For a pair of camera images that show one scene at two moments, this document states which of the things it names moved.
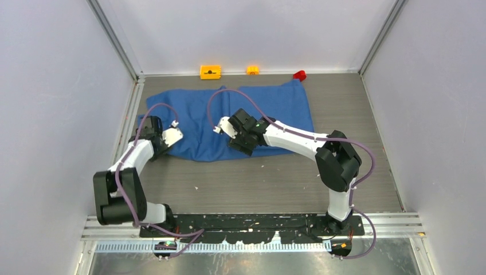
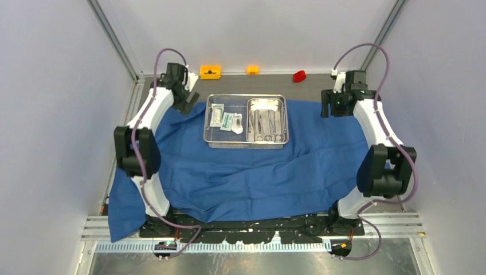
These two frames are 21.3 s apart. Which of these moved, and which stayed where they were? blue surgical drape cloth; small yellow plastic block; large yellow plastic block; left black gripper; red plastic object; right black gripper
Moved: right black gripper; left black gripper; blue surgical drape cloth
Stayed: red plastic object; small yellow plastic block; large yellow plastic block
